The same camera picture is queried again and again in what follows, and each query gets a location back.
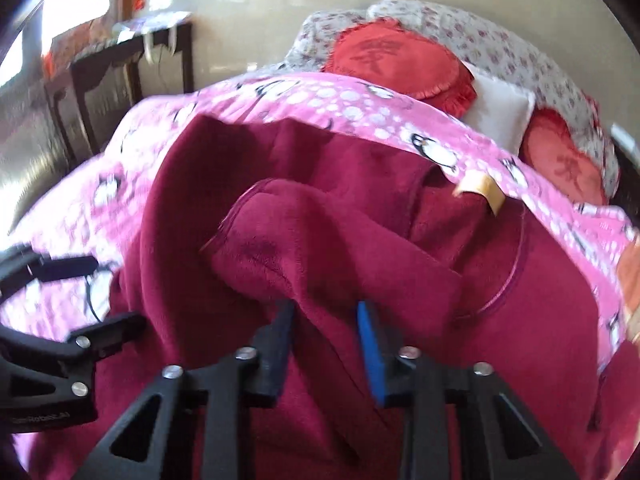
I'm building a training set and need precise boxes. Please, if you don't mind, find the pink penguin blanket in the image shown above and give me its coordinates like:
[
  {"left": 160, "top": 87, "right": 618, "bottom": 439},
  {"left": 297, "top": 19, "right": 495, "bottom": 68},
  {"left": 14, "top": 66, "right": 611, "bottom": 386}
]
[{"left": 0, "top": 71, "right": 640, "bottom": 480}]

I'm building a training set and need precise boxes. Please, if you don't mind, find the dark red fleece garment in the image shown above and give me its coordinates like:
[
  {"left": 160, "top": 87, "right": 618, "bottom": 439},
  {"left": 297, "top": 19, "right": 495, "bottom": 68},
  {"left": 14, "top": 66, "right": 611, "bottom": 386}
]
[{"left": 29, "top": 115, "right": 639, "bottom": 479}]

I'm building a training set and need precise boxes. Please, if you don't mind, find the floral bed pillow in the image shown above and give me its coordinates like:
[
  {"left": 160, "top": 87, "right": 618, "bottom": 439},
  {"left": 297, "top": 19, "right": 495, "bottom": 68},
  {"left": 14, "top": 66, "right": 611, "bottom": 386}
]
[{"left": 284, "top": 0, "right": 620, "bottom": 198}]

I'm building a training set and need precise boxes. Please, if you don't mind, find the large red heart cushion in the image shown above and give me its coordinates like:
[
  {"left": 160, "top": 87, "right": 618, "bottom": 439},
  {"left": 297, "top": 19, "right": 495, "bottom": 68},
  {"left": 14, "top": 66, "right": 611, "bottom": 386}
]
[{"left": 322, "top": 18, "right": 477, "bottom": 118}]

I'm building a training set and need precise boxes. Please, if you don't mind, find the dark wooden desk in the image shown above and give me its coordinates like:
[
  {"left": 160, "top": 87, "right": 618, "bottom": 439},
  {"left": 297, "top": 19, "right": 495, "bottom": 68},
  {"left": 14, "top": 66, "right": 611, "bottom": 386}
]
[{"left": 43, "top": 11, "right": 196, "bottom": 156}]

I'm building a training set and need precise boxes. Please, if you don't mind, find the white square pillow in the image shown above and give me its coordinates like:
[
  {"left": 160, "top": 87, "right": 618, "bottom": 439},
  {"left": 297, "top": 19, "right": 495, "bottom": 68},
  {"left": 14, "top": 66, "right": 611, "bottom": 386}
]
[{"left": 462, "top": 62, "right": 536, "bottom": 155}]

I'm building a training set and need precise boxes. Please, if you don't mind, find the small red heart cushion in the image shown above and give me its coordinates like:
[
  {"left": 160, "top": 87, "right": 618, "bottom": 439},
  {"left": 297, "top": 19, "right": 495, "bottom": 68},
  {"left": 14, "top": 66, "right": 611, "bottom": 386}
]
[{"left": 520, "top": 108, "right": 608, "bottom": 206}]

